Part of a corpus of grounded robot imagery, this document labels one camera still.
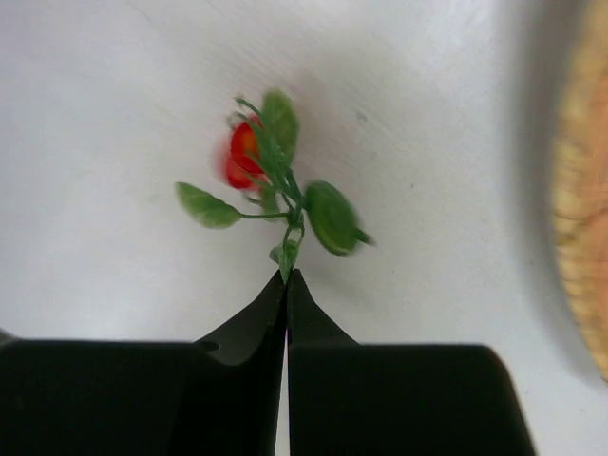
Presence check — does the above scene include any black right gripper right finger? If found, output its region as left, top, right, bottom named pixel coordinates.
left=286, top=271, right=536, bottom=455

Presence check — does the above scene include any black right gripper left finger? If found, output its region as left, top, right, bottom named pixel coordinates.
left=1, top=275, right=286, bottom=455

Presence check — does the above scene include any fake cherry bunch with leaves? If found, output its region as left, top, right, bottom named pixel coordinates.
left=175, top=88, right=374, bottom=281

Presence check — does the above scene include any woven wicker fruit bowl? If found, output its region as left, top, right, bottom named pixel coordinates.
left=550, top=1, right=607, bottom=376

